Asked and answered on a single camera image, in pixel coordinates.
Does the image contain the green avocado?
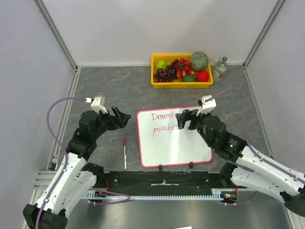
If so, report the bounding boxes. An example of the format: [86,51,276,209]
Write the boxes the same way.
[182,74,196,82]

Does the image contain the green apple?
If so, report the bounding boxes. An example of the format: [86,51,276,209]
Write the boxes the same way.
[154,60,167,69]

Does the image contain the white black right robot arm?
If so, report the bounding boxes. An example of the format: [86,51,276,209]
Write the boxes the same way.
[175,110,305,217]

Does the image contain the clear glass bottle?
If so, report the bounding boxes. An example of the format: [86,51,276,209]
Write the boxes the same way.
[213,56,227,81]

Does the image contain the right aluminium frame post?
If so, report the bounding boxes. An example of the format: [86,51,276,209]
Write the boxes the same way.
[243,0,286,69]

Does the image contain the light blue slotted cable duct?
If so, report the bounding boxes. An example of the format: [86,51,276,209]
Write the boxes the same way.
[82,190,224,201]

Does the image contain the left aluminium frame post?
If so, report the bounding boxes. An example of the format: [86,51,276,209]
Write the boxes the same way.
[33,0,78,71]

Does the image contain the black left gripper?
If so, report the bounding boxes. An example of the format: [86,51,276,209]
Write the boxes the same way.
[92,106,131,139]

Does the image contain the red tomato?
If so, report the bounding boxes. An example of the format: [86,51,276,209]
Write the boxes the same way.
[196,71,210,82]

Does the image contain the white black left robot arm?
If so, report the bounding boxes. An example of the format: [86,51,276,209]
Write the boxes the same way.
[23,106,131,229]

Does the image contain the yellow plastic fruit bin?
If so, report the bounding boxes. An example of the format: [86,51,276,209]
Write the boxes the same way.
[151,53,214,89]

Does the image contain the aluminium frame post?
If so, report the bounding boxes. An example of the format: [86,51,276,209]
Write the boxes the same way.
[243,0,286,69]
[33,0,78,71]

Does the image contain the white purple whiteboard marker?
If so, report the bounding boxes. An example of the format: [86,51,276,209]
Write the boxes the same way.
[123,138,127,170]

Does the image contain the dark purple grape bunch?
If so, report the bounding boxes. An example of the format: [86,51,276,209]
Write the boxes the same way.
[153,59,178,83]

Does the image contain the green netted melon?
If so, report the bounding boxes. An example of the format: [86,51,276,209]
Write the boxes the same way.
[190,52,209,72]

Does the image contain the pink framed whiteboard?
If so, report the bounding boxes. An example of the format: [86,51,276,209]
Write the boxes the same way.
[137,106,213,168]

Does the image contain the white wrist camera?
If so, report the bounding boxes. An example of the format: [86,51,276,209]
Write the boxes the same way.
[85,95,108,114]
[196,95,216,116]

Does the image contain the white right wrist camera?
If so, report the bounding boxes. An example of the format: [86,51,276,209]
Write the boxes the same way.
[196,95,216,116]

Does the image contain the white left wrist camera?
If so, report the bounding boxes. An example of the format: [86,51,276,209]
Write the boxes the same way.
[85,95,108,114]

